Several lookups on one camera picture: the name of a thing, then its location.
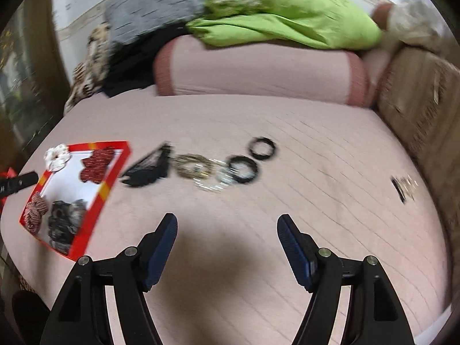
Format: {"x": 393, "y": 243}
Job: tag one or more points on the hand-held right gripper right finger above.
{"x": 293, "y": 248}

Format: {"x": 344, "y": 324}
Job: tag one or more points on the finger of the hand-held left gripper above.
{"x": 18, "y": 184}

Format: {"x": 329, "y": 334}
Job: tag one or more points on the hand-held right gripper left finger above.
{"x": 161, "y": 255}

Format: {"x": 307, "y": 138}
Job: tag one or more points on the red rimmed white tray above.
{"x": 70, "y": 181}

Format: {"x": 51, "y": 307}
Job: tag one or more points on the black hair claw clip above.
{"x": 147, "y": 170}

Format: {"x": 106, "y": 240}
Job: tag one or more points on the red plastic object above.
{"x": 10, "y": 172}

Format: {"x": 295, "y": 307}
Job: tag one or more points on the red striped scrunchie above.
{"x": 35, "y": 211}

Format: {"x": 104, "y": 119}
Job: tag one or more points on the white dotted scrunchie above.
{"x": 56, "y": 156}

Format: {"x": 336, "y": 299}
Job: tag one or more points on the grey black sheer scrunchie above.
{"x": 64, "y": 222}

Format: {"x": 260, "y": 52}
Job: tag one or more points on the red polka dot scrunchie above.
{"x": 96, "y": 165}

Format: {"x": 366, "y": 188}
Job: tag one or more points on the dark wooden door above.
{"x": 32, "y": 79}

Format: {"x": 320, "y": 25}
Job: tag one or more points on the gold hair clips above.
{"x": 404, "y": 187}

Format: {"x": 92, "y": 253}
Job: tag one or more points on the leaf print blanket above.
{"x": 90, "y": 72}

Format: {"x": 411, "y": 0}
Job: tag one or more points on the black cloth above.
{"x": 136, "y": 57}

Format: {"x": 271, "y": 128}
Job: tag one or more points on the pink bolster pillow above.
{"x": 382, "y": 16}
{"x": 258, "y": 72}

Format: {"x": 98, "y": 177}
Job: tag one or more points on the brown striped cushion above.
{"x": 417, "y": 107}

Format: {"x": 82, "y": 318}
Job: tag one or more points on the grey quilted pillow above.
{"x": 158, "y": 3}

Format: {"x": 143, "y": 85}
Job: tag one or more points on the green cloth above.
{"x": 294, "y": 18}

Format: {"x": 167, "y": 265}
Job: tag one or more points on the white plush cloth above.
{"x": 413, "y": 21}

